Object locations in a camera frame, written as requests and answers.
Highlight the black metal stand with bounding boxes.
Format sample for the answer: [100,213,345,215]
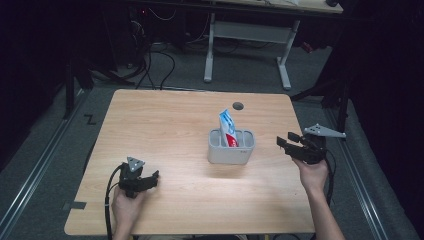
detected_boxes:
[289,74,352,134]
[62,58,95,120]

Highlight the black floor cables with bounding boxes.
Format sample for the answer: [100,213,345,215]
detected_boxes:
[131,41,177,91]

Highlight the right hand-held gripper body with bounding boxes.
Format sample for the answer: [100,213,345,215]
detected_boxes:
[297,123,347,166]

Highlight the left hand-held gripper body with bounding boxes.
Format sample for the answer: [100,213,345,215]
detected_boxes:
[118,155,148,199]

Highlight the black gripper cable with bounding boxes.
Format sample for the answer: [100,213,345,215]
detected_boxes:
[104,163,126,240]
[323,148,336,207]

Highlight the wooden desk with white legs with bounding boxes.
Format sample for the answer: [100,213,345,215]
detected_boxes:
[202,0,344,91]

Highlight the grey tape piece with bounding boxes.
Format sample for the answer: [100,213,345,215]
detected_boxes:
[62,200,88,211]

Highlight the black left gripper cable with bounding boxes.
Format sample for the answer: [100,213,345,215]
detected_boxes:
[104,163,126,240]

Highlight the person's left hand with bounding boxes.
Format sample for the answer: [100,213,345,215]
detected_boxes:
[111,186,148,232]

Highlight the blue and white toothpaste tube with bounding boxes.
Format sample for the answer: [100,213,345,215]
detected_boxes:
[218,108,240,148]

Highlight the person's right hand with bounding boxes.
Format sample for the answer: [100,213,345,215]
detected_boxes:
[292,156,330,196]

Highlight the grey plastic holder box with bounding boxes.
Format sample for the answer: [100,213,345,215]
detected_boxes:
[207,128,257,165]

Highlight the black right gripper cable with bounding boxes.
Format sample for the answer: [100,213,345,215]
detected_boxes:
[323,148,336,207]

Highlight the metal floor rail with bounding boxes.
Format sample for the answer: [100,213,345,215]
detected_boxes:
[0,89,88,240]
[323,106,392,240]

